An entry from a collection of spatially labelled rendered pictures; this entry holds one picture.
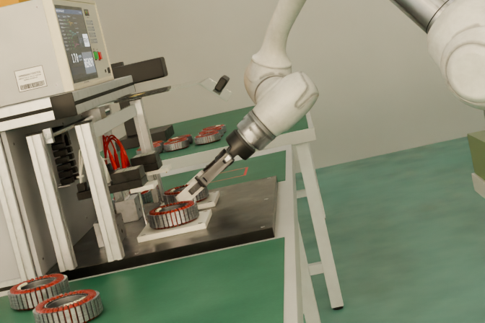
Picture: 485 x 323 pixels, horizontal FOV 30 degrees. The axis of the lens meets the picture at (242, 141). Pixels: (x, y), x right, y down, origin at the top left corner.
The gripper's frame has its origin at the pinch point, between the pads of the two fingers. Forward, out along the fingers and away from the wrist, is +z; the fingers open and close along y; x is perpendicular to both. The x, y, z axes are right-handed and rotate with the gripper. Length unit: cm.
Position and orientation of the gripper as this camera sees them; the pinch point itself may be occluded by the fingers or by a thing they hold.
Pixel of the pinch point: (185, 194)
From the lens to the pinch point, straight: 223.9
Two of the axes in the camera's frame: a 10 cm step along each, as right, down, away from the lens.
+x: 6.7, 7.4, 0.5
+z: -7.4, 6.7, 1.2
